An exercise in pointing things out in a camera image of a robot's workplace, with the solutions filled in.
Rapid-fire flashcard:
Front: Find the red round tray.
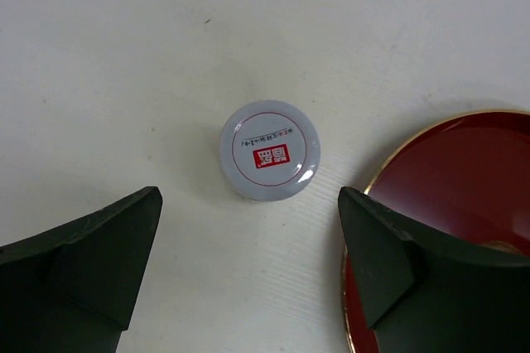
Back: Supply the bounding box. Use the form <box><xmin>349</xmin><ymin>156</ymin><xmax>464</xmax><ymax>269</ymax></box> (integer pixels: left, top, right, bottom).
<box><xmin>342</xmin><ymin>111</ymin><xmax>529</xmax><ymax>352</ymax></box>

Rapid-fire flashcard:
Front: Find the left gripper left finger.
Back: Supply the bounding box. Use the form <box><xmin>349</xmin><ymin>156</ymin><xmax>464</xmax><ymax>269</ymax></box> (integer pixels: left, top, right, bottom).
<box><xmin>1</xmin><ymin>186</ymin><xmax>162</xmax><ymax>352</ymax></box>

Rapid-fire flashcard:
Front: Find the dark sauce jar white lid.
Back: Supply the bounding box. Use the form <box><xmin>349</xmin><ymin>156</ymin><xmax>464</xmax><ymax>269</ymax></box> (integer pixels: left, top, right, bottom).
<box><xmin>219</xmin><ymin>100</ymin><xmax>320</xmax><ymax>201</ymax></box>

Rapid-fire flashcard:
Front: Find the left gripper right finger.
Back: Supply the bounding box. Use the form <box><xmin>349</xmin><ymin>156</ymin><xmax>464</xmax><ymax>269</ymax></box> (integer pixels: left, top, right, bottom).
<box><xmin>338</xmin><ymin>187</ymin><xmax>529</xmax><ymax>352</ymax></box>

